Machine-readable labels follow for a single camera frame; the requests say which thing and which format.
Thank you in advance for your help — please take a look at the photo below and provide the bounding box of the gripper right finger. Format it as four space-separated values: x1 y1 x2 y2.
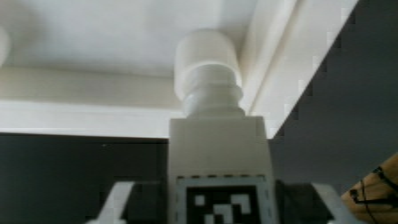
313 183 366 224

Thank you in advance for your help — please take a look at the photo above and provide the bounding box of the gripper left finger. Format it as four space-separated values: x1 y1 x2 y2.
85 181 135 224

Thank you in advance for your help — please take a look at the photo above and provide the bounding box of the white table leg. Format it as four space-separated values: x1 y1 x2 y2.
165 64 281 224

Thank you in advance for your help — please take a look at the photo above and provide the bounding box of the white square table top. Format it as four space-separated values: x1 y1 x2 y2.
0 0 288 109

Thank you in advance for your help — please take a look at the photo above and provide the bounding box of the white U-shaped obstacle fence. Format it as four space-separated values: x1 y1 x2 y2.
0 0 359 138

